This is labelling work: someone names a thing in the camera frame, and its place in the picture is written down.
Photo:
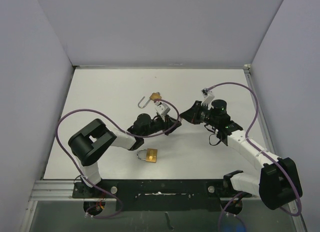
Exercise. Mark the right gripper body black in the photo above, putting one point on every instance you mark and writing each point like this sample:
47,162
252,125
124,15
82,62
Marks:
207,117

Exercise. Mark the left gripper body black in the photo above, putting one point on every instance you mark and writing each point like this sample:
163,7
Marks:
158,125

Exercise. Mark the brass padlock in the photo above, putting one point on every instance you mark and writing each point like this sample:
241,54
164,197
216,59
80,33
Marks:
151,155
152,97

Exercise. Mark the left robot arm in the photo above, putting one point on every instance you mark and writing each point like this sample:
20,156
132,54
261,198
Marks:
91,142

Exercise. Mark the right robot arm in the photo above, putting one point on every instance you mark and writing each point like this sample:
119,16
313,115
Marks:
278,182

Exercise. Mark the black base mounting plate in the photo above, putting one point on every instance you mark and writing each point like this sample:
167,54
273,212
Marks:
155,194

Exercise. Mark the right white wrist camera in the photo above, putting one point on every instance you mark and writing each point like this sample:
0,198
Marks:
208,97

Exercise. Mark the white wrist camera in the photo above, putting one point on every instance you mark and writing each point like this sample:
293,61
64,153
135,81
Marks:
208,97
161,108

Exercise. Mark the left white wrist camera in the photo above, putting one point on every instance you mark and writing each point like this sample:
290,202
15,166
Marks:
161,108

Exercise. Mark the aluminium right rail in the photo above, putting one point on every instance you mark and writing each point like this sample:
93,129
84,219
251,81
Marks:
260,118

